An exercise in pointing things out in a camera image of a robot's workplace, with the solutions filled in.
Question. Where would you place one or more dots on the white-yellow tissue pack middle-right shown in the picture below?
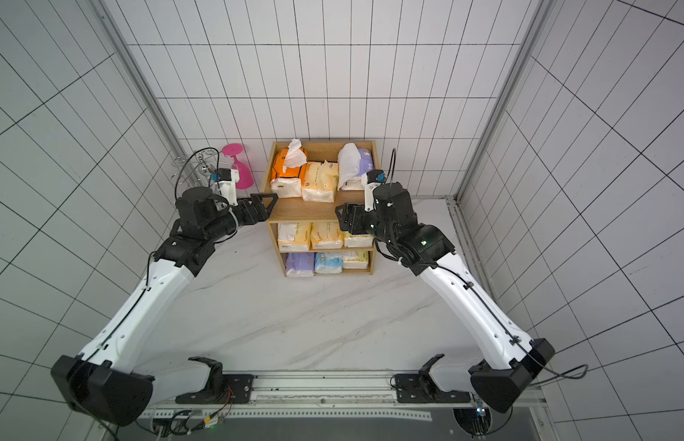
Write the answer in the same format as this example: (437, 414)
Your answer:
(352, 240)

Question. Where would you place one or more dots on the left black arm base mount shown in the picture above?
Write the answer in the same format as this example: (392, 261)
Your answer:
(218, 387)

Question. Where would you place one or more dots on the pink wine glass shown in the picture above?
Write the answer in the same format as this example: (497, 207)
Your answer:
(235, 151)

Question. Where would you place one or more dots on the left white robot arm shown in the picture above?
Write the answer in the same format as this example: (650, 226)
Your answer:
(101, 380)

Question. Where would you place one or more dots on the yellow tissue pack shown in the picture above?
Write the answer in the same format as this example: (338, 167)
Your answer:
(320, 182)

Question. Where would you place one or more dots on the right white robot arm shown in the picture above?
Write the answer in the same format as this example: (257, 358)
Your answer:
(505, 359)

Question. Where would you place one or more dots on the blue tissue pack bottom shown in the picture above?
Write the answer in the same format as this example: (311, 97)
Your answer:
(328, 263)

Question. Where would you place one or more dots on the purple tissue pack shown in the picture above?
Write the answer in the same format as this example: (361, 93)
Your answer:
(353, 163)
(299, 265)

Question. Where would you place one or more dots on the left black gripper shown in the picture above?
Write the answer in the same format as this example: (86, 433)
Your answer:
(258, 202)

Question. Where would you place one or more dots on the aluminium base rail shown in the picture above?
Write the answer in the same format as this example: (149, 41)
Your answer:
(322, 393)

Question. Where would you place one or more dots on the purple tissue pack bottom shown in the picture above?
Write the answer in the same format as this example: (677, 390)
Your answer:
(299, 265)

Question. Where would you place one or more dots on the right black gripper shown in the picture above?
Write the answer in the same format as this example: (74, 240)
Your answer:
(363, 219)

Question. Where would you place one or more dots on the yellow-white tissue pack bottom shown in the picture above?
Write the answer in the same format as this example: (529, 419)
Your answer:
(353, 260)

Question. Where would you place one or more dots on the orange tissue pack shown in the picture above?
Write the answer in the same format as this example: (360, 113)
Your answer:
(288, 170)

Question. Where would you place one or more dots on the silver glass holder stand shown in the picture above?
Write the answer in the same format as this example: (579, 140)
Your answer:
(195, 170)

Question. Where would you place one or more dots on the beige tissue pack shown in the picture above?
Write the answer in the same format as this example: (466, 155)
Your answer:
(294, 237)
(326, 236)

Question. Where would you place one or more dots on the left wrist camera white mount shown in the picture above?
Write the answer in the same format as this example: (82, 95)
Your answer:
(225, 180)

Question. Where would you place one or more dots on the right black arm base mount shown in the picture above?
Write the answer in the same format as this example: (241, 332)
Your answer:
(419, 388)

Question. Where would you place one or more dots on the wooden three-tier shelf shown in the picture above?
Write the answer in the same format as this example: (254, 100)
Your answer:
(297, 210)

